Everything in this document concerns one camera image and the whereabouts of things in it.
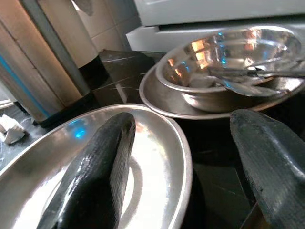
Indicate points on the steel plate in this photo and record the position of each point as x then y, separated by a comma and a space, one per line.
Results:
155, 148
162, 102

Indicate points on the tall steel water purifier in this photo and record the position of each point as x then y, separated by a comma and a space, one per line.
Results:
47, 71

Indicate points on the small white box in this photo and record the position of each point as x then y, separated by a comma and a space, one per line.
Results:
12, 131

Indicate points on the steel bowl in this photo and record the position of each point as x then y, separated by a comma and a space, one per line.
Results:
202, 47

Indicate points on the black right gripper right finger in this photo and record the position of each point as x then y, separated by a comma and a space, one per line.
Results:
274, 167

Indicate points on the steel spoon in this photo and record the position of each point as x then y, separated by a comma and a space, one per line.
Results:
238, 71
250, 89

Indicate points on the white washing machine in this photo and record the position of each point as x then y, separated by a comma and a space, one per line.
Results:
214, 12

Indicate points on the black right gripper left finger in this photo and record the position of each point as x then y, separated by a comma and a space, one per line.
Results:
95, 179

